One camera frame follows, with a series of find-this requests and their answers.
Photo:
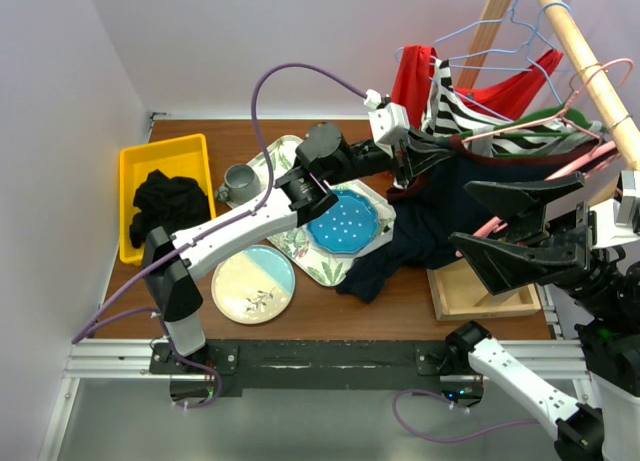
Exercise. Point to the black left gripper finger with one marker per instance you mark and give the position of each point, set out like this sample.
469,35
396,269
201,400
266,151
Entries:
430,168
423,142

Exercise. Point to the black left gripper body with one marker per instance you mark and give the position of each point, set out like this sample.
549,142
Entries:
407,150

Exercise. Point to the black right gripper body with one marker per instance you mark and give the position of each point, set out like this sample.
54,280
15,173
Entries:
577,227

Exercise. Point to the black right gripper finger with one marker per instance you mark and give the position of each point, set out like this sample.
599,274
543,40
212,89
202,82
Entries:
501,266
511,201

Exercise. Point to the navy maroon-trimmed tank top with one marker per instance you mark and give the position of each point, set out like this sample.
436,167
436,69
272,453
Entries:
434,206

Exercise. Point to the thick pink plastic hanger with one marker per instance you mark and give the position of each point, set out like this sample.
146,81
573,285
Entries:
532,225

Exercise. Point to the thin pink wire hanger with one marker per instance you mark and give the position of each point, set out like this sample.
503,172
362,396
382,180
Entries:
565,101

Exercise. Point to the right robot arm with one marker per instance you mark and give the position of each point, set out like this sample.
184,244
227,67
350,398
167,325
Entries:
585,393

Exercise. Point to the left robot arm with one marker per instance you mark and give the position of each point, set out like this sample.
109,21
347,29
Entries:
172,263

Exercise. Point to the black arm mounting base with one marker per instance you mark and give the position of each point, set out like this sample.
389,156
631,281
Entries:
330,365

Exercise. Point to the black white striped tank top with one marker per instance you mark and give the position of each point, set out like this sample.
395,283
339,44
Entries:
446,114

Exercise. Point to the grey tank top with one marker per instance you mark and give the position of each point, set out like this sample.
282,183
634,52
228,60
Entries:
554,137

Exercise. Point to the green plastic hanger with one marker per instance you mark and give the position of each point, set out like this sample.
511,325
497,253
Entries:
536,118

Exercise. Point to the red tank top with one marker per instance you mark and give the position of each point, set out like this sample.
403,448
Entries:
508,98

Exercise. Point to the blue dotted plate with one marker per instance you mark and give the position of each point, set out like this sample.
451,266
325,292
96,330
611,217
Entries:
348,226

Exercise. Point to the leaf-patterned rectangular tray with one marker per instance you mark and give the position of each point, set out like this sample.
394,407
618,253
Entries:
323,267

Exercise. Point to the grey ceramic mug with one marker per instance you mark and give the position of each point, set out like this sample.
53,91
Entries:
240,185

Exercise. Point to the cream and blue plate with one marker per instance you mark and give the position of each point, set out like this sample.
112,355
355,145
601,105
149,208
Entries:
254,286

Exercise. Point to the yellow plastic bin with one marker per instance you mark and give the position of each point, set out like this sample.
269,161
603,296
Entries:
184,157

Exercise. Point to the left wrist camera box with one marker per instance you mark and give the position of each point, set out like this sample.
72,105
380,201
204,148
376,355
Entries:
389,124

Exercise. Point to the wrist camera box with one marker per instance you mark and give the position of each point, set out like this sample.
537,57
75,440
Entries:
389,124
615,222

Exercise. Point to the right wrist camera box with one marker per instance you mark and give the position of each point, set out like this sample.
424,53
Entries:
615,222

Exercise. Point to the wooden clothes rack frame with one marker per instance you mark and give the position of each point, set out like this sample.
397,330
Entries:
614,299

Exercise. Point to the blue wire hanger front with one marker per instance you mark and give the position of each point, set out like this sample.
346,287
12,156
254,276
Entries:
531,55

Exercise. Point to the blue wire hanger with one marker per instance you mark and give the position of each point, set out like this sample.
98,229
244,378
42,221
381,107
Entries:
497,31
531,55

